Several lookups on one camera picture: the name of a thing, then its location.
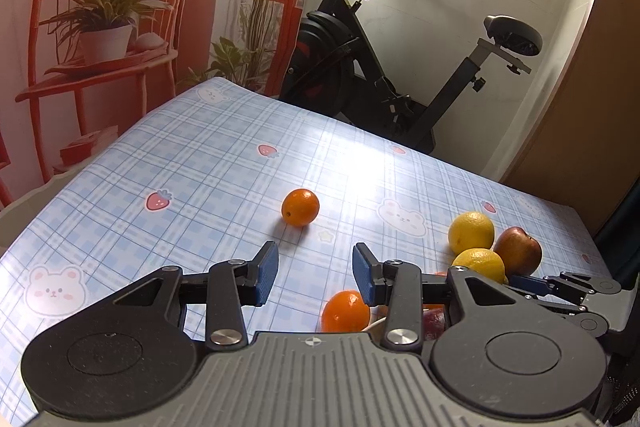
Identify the dark blue curtain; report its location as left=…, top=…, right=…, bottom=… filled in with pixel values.
left=594, top=184, right=640, bottom=280

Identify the black exercise bike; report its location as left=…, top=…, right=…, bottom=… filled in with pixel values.
left=277, top=0, right=544, bottom=156

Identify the yellow lemon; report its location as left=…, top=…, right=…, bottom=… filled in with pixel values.
left=447, top=211, right=496, bottom=255
left=451, top=248, right=508, bottom=285

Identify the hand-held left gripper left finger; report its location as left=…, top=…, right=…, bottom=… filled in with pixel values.
left=112, top=241, right=280, bottom=352

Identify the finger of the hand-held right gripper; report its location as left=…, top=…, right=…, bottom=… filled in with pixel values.
left=509, top=271, right=622, bottom=297
left=520, top=291, right=609, bottom=336

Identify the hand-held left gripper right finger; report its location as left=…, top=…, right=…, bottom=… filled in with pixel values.
left=351, top=242, right=521, bottom=352

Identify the red apple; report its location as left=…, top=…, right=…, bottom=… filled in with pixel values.
left=493, top=227, right=543, bottom=278

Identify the purple mangosteen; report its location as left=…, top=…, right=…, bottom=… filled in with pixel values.
left=422, top=307, right=448, bottom=343

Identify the blue plaid printed tablecloth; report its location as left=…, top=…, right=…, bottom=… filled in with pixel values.
left=0, top=77, right=615, bottom=345

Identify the orange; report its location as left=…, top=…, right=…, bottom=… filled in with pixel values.
left=321, top=290, right=372, bottom=333
left=281, top=188, right=320, bottom=228

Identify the brown wooden door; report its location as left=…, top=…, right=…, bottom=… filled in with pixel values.
left=500, top=0, right=640, bottom=235

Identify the dark patterned clothing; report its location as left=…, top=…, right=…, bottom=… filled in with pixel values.
left=597, top=352, right=640, bottom=427

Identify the red chair plant wall poster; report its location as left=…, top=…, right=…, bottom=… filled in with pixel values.
left=0, top=0, right=329, bottom=210

